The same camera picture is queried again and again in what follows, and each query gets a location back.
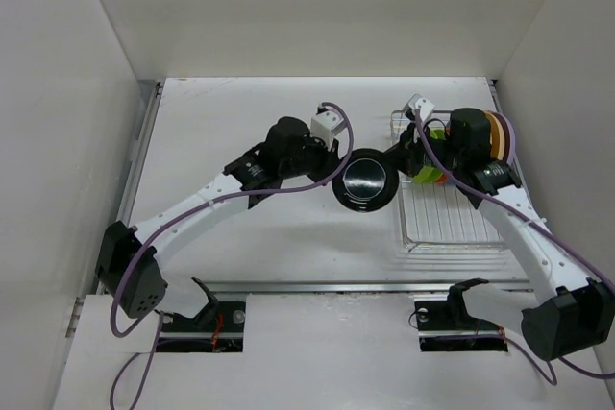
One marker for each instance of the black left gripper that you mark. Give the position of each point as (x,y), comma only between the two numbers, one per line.
(327,154)

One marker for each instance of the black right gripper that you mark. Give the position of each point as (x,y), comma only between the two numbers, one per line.
(399,153)

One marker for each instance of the black plate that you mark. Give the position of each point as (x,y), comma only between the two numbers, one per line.
(367,183)

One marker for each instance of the green plate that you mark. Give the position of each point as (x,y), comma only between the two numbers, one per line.
(427,175)
(438,134)

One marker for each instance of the orange plate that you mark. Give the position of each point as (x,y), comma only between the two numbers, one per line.
(441,179)

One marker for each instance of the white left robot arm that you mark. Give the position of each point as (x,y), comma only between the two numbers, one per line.
(132,258)

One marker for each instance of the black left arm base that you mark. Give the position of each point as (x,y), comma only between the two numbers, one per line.
(217,328)

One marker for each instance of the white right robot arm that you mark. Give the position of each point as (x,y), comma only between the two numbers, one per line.
(572,305)

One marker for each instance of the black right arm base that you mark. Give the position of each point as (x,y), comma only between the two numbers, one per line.
(444,324)

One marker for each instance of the purple plate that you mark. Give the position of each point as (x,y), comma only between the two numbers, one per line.
(507,139)

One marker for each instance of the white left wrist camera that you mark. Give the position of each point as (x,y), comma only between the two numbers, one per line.
(326,125)

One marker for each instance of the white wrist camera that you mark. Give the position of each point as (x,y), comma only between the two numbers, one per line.
(326,125)
(418,105)

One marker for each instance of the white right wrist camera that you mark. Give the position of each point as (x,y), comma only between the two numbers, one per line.
(418,105)

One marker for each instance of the chrome wire dish rack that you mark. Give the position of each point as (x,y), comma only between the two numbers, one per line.
(437,218)

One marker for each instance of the aluminium table rail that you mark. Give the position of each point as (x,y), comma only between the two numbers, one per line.
(149,94)

